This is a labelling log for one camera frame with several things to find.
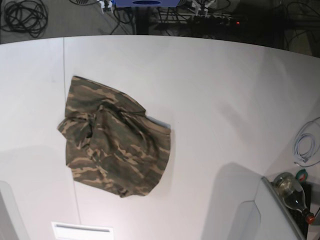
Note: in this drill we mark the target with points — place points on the blue box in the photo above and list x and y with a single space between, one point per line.
146 3

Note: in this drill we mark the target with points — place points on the clear glass bottle red cap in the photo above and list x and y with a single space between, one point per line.
292 194

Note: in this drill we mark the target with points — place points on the camouflage t-shirt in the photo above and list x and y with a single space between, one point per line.
111 144

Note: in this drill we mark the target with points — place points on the black power strip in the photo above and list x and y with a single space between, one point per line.
216 20

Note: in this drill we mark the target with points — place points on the green tape roll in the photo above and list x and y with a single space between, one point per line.
301 175

